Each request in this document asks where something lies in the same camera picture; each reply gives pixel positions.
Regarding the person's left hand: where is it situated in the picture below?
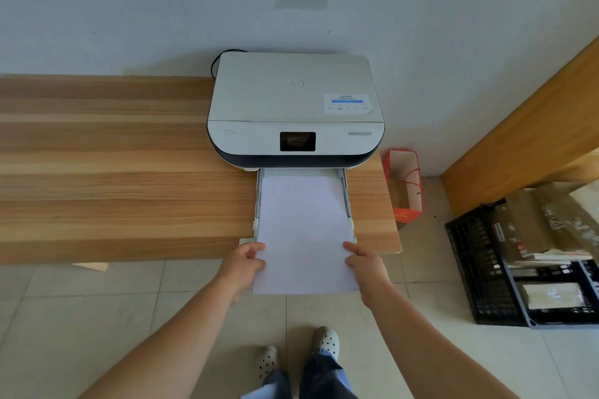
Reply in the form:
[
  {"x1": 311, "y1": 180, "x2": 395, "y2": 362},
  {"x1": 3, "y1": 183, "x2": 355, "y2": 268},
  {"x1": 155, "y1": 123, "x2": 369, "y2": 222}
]
[{"x1": 216, "y1": 243, "x2": 267, "y2": 306}]

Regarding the person's right hand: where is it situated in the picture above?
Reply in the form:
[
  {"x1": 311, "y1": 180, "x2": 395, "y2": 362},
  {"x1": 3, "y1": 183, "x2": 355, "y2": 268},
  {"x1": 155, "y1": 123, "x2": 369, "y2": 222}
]
[{"x1": 342, "y1": 241, "x2": 397, "y2": 309}]

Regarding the white paper sheet stack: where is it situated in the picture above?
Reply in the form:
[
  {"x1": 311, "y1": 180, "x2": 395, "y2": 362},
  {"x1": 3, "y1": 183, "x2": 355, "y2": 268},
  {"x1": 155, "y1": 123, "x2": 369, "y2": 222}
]
[{"x1": 252, "y1": 176, "x2": 359, "y2": 296}]

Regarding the person's left forearm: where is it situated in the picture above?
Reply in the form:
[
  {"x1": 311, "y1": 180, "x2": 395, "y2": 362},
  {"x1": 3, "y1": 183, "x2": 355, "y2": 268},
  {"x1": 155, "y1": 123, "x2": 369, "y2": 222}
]
[{"x1": 79, "y1": 275, "x2": 240, "y2": 399}]

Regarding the person's right forearm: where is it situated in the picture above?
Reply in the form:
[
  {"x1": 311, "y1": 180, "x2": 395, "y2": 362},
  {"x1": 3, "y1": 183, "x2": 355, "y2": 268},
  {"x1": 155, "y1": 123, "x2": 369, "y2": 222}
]
[{"x1": 363, "y1": 279, "x2": 537, "y2": 399}]

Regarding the white printer paper tray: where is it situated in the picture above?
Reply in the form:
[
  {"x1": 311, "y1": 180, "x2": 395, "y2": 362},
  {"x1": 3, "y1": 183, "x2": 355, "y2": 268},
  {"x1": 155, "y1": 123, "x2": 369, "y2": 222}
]
[{"x1": 239, "y1": 168, "x2": 358, "y2": 246}]

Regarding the red paper gift bag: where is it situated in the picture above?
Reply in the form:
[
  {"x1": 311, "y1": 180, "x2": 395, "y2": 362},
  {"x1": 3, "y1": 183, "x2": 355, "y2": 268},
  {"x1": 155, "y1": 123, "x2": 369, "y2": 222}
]
[{"x1": 381, "y1": 148, "x2": 423, "y2": 225}]

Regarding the person's right white clog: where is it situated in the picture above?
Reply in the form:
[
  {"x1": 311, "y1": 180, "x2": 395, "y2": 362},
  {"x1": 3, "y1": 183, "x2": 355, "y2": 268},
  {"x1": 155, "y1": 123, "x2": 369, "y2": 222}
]
[{"x1": 312, "y1": 326, "x2": 340, "y2": 362}]

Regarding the person's white clog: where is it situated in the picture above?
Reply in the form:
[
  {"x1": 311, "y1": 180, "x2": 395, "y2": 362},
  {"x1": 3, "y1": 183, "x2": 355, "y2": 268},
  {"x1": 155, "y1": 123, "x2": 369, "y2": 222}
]
[
  {"x1": 312, "y1": 326, "x2": 340, "y2": 362},
  {"x1": 255, "y1": 346, "x2": 279, "y2": 384}
]

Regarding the person's left white clog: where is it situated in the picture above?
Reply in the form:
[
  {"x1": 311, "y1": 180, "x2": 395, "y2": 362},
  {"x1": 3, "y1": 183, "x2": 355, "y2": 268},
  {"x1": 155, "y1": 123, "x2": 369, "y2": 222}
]
[{"x1": 255, "y1": 346, "x2": 279, "y2": 384}]

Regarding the person's right jeans leg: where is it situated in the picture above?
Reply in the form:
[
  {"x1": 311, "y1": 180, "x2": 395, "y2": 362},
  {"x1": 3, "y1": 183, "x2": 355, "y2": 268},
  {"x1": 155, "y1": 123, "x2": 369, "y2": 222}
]
[{"x1": 298, "y1": 350, "x2": 353, "y2": 399}]

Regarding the person's jeans leg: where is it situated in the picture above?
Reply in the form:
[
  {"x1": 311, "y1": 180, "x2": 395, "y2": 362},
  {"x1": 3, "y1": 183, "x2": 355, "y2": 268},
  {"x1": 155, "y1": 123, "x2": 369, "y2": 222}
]
[
  {"x1": 298, "y1": 350, "x2": 353, "y2": 399},
  {"x1": 240, "y1": 369, "x2": 293, "y2": 399}
]

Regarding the black plastic crate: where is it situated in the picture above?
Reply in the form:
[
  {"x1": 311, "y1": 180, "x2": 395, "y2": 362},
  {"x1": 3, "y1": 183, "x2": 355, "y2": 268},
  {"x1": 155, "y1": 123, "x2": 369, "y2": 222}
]
[{"x1": 445, "y1": 201, "x2": 599, "y2": 330}]

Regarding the person's left jeans leg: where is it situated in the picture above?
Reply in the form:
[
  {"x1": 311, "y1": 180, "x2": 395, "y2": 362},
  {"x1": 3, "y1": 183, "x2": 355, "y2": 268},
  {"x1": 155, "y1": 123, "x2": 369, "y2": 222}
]
[{"x1": 240, "y1": 369, "x2": 293, "y2": 399}]

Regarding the white label sticker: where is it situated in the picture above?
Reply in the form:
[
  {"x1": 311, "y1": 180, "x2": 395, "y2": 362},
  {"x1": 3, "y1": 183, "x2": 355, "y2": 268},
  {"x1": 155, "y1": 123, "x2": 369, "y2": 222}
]
[{"x1": 323, "y1": 93, "x2": 367, "y2": 115}]

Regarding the white inkjet printer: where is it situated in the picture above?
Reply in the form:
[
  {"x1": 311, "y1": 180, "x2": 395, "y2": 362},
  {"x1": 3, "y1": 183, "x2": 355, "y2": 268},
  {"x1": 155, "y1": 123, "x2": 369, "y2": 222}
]
[{"x1": 207, "y1": 52, "x2": 386, "y2": 171}]

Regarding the wooden table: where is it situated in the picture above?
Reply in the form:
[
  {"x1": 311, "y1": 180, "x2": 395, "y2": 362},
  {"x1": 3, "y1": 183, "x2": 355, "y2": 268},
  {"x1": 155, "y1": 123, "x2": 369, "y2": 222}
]
[{"x1": 0, "y1": 75, "x2": 403, "y2": 272}]

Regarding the brown cardboard box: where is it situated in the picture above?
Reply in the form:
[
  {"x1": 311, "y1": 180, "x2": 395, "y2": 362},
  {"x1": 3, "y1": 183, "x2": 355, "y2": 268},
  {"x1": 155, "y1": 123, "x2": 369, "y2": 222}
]
[{"x1": 491, "y1": 182, "x2": 599, "y2": 268}]

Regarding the white packet in crate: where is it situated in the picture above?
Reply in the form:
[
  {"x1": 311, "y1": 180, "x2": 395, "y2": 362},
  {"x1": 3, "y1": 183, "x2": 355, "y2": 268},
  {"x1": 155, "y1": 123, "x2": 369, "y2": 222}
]
[{"x1": 521, "y1": 282, "x2": 586, "y2": 311}]

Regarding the wooden board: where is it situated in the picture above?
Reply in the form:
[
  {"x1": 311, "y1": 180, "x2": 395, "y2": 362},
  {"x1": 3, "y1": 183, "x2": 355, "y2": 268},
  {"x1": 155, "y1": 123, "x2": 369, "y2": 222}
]
[{"x1": 440, "y1": 35, "x2": 599, "y2": 206}]

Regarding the black power cable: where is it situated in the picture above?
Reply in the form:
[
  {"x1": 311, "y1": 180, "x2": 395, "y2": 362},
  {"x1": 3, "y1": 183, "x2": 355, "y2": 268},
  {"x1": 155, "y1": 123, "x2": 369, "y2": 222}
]
[{"x1": 210, "y1": 49, "x2": 249, "y2": 80}]

